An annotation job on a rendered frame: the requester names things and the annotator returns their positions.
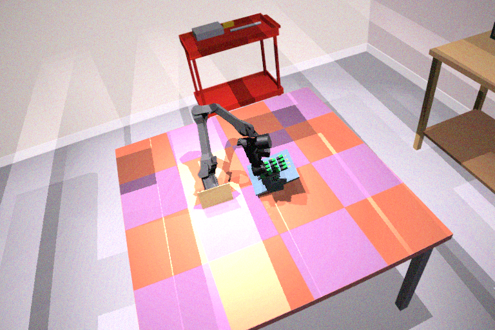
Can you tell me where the light blue switch panel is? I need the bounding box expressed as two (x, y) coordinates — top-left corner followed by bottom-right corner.
(247, 149), (300, 196)

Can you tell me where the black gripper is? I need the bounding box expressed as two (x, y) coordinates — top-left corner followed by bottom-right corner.
(246, 148), (266, 176)

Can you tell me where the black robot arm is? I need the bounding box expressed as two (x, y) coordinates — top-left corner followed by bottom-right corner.
(191, 103), (272, 191)

